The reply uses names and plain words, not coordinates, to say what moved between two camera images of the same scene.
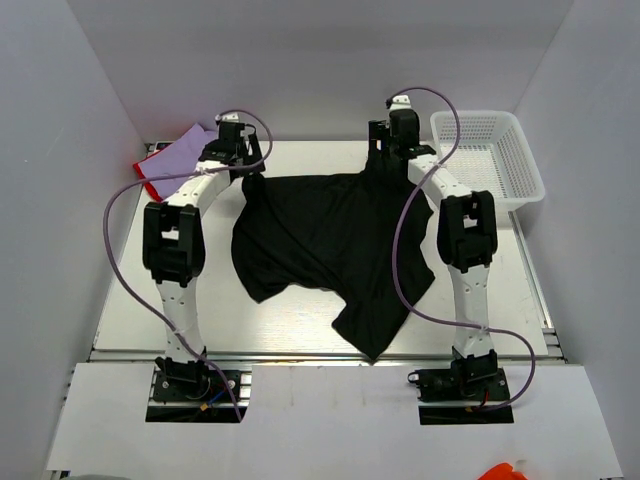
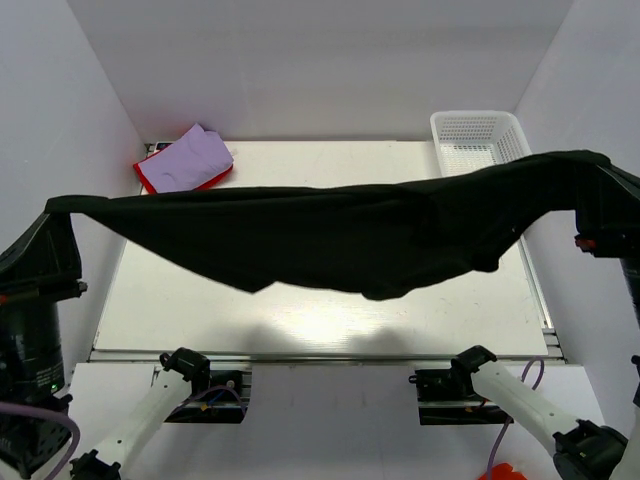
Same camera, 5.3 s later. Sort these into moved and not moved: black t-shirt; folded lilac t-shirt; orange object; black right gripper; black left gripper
Moved: black t-shirt; black left gripper; black right gripper
Not moved: folded lilac t-shirt; orange object
